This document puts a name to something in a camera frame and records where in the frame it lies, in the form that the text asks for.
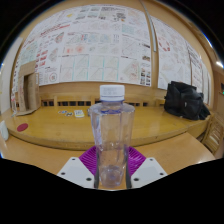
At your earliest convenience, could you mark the wall poster sheets group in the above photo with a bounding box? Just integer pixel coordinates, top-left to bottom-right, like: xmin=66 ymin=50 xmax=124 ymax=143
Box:
xmin=11 ymin=3 xmax=213 ymax=104

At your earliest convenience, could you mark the wooden chair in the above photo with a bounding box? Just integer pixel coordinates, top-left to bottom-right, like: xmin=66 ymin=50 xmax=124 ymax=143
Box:
xmin=201 ymin=113 xmax=224 ymax=156

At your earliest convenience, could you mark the clear plastic water bottle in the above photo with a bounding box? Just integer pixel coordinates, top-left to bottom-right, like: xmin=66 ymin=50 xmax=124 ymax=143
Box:
xmin=88 ymin=84 xmax=136 ymax=189

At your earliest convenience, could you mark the white rectangular card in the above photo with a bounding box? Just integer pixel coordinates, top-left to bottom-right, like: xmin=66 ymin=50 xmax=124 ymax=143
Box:
xmin=73 ymin=109 xmax=86 ymax=119

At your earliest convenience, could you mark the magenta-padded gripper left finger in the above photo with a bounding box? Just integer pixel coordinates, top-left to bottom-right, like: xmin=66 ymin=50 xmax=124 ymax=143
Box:
xmin=56 ymin=145 xmax=99 ymax=190

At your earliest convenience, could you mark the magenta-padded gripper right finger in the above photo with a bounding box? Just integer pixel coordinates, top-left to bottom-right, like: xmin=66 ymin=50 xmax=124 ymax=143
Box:
xmin=125 ymin=145 xmax=168 ymax=190

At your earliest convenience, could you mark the black bag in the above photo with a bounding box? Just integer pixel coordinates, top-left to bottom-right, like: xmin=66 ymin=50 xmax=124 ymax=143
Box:
xmin=163 ymin=80 xmax=212 ymax=121

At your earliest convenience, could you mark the flat round red coaster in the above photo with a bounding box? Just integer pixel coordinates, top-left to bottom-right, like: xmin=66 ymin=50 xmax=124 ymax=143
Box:
xmin=16 ymin=122 xmax=30 ymax=133

